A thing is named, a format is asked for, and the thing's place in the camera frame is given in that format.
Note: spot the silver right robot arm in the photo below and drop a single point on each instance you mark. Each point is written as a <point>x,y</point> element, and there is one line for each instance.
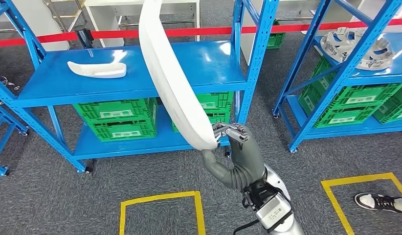
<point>285,223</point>

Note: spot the green plastic crate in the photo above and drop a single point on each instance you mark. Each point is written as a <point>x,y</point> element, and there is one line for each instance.
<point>392,113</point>
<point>338,118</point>
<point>220,100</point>
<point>113,108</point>
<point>276,39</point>
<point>220,117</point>
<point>400,94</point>
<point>356,94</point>
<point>123,131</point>

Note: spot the white table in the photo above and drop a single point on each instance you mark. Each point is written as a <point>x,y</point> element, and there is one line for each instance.
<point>298,8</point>
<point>103,19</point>
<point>42,26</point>

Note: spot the person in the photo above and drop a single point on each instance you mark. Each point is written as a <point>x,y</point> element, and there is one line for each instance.
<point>379,202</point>

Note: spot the blue steel shelf rack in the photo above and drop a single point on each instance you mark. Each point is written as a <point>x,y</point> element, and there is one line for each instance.
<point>58,87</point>
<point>13,125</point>
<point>350,129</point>

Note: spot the grey wheel cover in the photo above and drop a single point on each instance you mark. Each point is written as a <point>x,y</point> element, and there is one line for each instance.
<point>356,48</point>

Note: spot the red barrier belt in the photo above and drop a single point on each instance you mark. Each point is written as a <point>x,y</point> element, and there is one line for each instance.
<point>201,31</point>

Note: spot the black stanchion post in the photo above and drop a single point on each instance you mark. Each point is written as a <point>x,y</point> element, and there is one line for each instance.
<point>83,36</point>

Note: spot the white car mirror shell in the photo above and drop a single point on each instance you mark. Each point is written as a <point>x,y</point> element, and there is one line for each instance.
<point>168,74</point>

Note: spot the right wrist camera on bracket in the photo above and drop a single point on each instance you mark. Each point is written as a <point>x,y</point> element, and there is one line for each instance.
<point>272,211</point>

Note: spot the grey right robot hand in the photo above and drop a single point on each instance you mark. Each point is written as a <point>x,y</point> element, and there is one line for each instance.
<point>246,152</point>

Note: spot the white mirror shell with scribble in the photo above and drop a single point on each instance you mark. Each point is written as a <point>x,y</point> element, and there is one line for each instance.
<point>97,69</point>

